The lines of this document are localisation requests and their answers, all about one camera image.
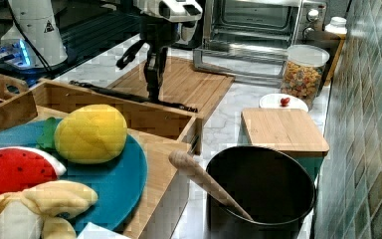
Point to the yellow plush pineapple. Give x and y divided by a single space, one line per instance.
90 135

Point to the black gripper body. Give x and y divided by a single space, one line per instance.
159 34

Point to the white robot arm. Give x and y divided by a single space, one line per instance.
34 27

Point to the plush watermelon slice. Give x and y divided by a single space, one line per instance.
24 167

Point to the stainless toaster oven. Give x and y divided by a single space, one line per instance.
249 38

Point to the cereal jar with lid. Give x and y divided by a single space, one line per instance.
303 72

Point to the large wooden cutting board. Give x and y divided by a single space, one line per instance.
181 84

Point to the tea box tray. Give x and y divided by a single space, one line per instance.
17 104

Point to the red cherry tomato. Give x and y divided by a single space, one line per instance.
284 102

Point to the white lid bottle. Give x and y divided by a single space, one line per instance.
336 26

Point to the teal round plate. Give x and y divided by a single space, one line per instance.
118 183

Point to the small white plate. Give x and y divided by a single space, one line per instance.
272 101

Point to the black utensil pot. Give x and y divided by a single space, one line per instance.
271 186

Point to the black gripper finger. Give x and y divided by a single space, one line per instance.
161 62
151 76

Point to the plush banana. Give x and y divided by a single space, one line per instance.
44 211

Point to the wooden drawer cabinet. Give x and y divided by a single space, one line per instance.
164 195

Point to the wooden spoon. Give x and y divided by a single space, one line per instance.
194 171

